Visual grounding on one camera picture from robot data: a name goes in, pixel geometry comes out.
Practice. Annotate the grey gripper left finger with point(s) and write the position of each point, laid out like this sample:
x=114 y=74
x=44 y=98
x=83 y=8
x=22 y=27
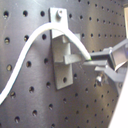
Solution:
x=105 y=75

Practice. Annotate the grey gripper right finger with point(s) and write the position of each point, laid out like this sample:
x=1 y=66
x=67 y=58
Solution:
x=115 y=56

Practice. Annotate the grey metal cable clip bracket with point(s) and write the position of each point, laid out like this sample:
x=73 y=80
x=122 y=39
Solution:
x=61 y=48

